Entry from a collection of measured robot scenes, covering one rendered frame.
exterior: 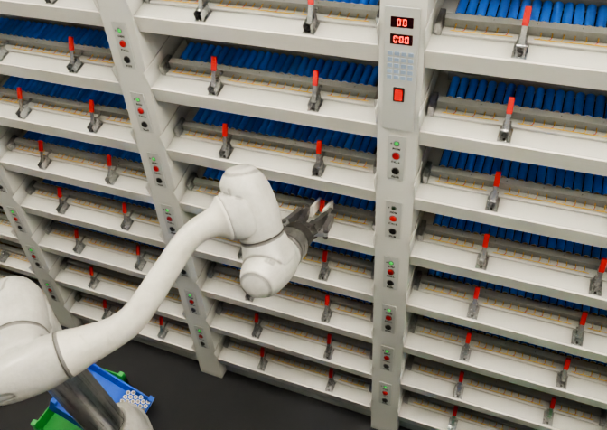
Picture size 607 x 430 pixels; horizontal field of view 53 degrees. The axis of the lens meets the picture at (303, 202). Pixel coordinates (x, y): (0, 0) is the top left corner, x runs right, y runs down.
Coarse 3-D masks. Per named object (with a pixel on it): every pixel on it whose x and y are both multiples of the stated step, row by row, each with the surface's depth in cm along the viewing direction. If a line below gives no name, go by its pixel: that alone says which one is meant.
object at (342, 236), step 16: (192, 176) 183; (176, 192) 179; (192, 192) 183; (192, 208) 181; (288, 208) 174; (304, 208) 173; (336, 224) 168; (368, 224) 167; (320, 240) 170; (336, 240) 166; (352, 240) 164; (368, 240) 164
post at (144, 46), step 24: (120, 0) 143; (144, 48) 151; (120, 72) 158; (144, 96) 160; (168, 120) 168; (144, 144) 171; (144, 168) 178; (168, 168) 174; (168, 192) 180; (192, 216) 191; (168, 240) 195; (192, 264) 198; (192, 288) 207; (192, 336) 227; (216, 336) 226; (216, 360) 232
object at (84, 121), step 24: (0, 96) 194; (24, 96) 189; (48, 96) 188; (72, 96) 186; (96, 96) 184; (120, 96) 182; (0, 120) 191; (24, 120) 186; (48, 120) 184; (72, 120) 182; (96, 120) 177; (120, 120) 177; (96, 144) 181; (120, 144) 176
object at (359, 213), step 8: (200, 184) 182; (208, 184) 181; (216, 184) 180; (208, 192) 181; (280, 200) 174; (288, 200) 173; (296, 200) 172; (304, 200) 172; (312, 200) 171; (336, 208) 168; (344, 208) 168; (352, 208) 168; (352, 216) 168; (360, 216) 167; (368, 216) 166
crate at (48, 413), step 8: (120, 376) 233; (128, 384) 239; (48, 408) 227; (48, 416) 228; (56, 416) 230; (32, 424) 219; (40, 424) 224; (48, 424) 228; (56, 424) 227; (64, 424) 227; (72, 424) 227
